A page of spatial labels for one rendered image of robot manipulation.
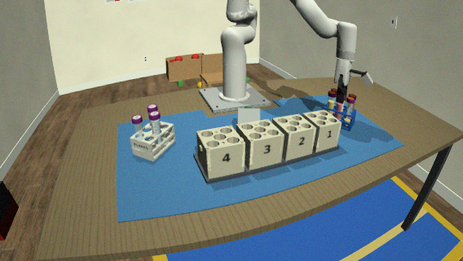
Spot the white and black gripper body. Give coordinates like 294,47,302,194
334,55,355,86

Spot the blue mat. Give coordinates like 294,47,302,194
117,95,404,223

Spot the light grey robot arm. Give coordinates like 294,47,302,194
219,0,373,103

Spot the white tube rack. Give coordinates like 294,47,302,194
130,122,175,161

